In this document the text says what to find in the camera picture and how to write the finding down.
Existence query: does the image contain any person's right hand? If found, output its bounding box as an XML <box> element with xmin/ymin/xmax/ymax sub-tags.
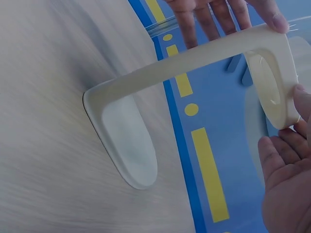
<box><xmin>257</xmin><ymin>83</ymin><xmax>311</xmax><ymax>233</ymax></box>

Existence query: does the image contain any white plastic stand with ring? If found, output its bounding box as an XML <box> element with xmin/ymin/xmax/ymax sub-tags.
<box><xmin>82</xmin><ymin>23</ymin><xmax>301</xmax><ymax>190</ymax></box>

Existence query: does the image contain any person's left hand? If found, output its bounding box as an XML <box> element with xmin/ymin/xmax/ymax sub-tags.
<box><xmin>164</xmin><ymin>0</ymin><xmax>290</xmax><ymax>50</ymax></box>

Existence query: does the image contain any clear plastic container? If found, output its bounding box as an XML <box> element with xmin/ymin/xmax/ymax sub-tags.
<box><xmin>145</xmin><ymin>16</ymin><xmax>311</xmax><ymax>46</ymax></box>

